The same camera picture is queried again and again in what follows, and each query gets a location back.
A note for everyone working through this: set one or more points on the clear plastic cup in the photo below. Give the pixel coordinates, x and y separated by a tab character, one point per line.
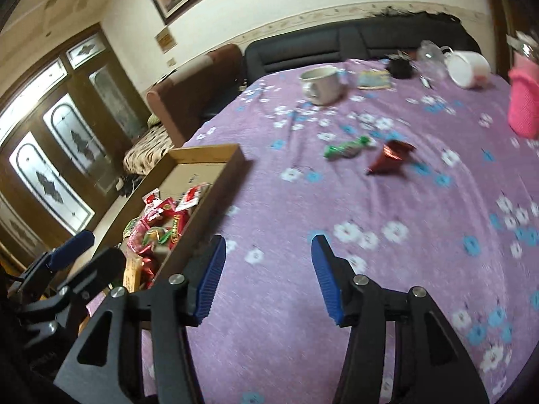
429	52

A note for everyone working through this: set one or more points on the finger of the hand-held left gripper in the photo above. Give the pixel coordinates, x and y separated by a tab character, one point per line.
69	248
99	267

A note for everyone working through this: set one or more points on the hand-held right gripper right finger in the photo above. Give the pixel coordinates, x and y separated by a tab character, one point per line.
330	286

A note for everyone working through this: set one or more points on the white mug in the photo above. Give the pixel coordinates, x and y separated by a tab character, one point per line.
324	88

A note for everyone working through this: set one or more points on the heap of mixed snack packets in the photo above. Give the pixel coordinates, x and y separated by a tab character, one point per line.
162	227

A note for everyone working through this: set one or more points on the black sofa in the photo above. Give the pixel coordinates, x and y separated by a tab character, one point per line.
303	46

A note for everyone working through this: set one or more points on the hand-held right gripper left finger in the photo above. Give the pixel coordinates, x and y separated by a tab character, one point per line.
208	277

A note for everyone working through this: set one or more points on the tan cardboard box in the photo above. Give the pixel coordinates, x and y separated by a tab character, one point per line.
198	164

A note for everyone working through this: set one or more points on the small wall plaque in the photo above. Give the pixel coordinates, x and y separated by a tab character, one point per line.
165	40

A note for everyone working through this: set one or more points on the dark red foil snack packet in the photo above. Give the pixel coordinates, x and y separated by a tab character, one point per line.
389	158

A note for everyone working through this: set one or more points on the small black container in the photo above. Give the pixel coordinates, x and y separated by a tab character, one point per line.
400	69

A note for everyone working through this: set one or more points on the green booklet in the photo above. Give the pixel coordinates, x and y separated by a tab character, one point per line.
374	80

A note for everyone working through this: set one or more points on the dark cloth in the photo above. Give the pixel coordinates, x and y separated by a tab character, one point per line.
442	16

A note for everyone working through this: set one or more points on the pink snack packet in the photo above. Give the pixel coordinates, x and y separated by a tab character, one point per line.
524	101

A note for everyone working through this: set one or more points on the white plastic jar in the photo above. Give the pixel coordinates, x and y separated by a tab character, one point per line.
463	69

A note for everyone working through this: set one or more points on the wooden glass-panel door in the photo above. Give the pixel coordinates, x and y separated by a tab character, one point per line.
80	92

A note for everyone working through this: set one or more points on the brown armchair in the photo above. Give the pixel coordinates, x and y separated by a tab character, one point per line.
219	67

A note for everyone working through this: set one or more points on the patterned seat cushion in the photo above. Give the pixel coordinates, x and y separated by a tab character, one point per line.
147	151

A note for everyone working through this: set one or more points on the dark slippers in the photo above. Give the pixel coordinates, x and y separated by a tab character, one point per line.
126	185

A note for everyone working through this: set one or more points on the green candy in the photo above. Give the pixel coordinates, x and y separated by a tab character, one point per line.
347	148

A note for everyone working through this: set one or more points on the wall socket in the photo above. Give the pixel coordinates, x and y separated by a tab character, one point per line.
171	62

